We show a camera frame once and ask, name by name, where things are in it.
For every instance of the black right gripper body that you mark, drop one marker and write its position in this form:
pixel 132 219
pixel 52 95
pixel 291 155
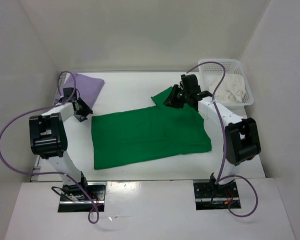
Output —
pixel 182 94

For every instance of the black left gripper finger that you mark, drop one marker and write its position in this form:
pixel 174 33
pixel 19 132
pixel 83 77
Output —
pixel 83 108
pixel 80 118

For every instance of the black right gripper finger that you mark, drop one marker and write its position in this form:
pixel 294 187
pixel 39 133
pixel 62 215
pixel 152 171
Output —
pixel 172 97
pixel 176 104

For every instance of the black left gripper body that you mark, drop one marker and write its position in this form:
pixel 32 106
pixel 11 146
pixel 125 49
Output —
pixel 80 113

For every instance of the purple t-shirt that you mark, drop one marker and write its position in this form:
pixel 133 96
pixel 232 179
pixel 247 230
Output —
pixel 87 89

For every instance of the green t-shirt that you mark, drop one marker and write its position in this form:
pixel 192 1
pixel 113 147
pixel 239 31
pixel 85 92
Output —
pixel 147 134

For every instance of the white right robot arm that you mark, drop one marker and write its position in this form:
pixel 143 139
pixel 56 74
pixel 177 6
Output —
pixel 240 139

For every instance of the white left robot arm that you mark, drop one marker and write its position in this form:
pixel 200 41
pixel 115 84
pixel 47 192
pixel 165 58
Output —
pixel 49 141

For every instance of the white t-shirt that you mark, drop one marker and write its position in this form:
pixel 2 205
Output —
pixel 231 90

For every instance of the white plastic basket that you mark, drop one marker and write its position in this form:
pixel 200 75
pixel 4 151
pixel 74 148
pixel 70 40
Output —
pixel 220 67

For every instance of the aluminium table edge rail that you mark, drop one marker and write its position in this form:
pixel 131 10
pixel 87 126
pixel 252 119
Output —
pixel 37 166

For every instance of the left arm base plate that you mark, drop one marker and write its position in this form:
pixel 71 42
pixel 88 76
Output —
pixel 75 201

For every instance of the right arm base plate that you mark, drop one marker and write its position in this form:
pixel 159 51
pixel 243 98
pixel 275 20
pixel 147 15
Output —
pixel 207 198

